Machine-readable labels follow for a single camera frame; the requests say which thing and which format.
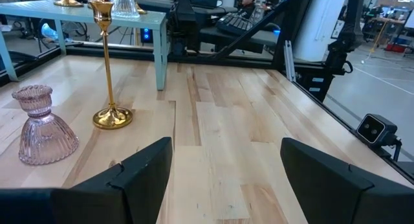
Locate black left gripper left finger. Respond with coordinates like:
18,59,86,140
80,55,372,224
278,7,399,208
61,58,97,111
50,137,174,224

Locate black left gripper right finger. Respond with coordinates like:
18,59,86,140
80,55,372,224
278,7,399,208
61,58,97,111
280,138,414,224

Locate pink ribbed glass candle holder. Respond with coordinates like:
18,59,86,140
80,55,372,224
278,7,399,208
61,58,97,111
11,84,80,166

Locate clear ribbed glass candle holder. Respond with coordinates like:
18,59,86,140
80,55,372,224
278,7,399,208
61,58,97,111
109,0,140,19

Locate black box with blue lights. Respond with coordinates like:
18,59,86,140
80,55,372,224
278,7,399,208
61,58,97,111
139,27,153,44

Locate black desk beam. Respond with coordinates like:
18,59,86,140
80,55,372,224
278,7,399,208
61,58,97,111
199,25,279,54

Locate black computer keyboard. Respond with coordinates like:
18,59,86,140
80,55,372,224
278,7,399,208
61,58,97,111
215,12,259,36

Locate green perforated metal shelf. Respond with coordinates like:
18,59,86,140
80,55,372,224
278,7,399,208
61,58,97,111
0,0,169,91

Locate person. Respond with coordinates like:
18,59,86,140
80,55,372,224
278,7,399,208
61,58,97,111
237,0,270,20

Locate black table-level camera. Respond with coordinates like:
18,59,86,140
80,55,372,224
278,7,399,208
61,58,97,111
355,113,404,162

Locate silver metal bracket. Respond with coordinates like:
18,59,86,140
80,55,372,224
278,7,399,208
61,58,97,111
283,39,297,83

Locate black table edge frame bar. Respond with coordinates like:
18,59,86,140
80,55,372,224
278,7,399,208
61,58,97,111
0,42,71,87

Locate black corner frame post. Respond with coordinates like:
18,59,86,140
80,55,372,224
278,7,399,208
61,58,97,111
302,0,366,104

